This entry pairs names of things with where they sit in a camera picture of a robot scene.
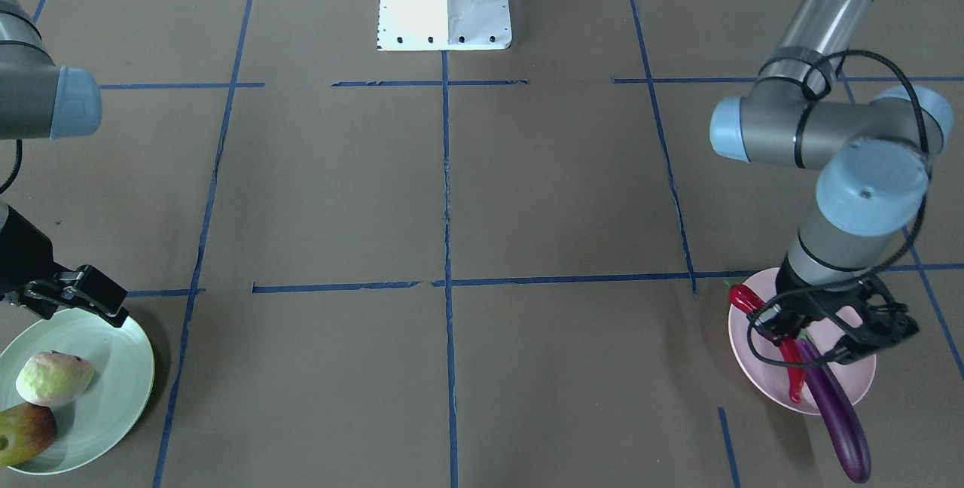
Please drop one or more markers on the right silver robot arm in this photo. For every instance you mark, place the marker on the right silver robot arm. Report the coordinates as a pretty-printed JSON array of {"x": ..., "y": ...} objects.
[{"x": 41, "y": 100}]

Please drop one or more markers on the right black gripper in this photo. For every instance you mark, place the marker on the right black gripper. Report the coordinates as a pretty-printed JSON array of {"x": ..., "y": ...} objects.
[{"x": 22, "y": 253}]

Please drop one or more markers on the purple eggplant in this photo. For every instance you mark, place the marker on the purple eggplant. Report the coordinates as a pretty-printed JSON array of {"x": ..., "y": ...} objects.
[{"x": 838, "y": 414}]

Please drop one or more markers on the light green plate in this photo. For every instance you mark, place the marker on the light green plate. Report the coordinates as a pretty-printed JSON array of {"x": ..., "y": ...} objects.
[{"x": 123, "y": 378}]

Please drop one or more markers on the pale pink peach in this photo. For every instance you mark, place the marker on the pale pink peach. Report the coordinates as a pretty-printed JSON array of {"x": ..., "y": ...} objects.
[{"x": 53, "y": 379}]

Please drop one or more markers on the red yellow pomegranate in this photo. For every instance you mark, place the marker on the red yellow pomegranate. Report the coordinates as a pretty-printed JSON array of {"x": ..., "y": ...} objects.
[{"x": 26, "y": 431}]

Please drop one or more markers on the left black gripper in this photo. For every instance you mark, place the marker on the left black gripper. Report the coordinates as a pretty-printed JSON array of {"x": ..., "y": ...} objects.
[{"x": 800, "y": 298}]

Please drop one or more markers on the red chili pepper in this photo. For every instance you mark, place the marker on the red chili pepper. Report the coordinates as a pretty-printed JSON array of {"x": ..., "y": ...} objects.
[{"x": 748, "y": 302}]

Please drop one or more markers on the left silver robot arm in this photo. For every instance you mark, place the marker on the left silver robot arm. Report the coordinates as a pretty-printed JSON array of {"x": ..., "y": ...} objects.
[{"x": 873, "y": 136}]

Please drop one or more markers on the pink plate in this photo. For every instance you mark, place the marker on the pink plate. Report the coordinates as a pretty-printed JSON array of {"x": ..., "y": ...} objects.
[{"x": 855, "y": 379}]

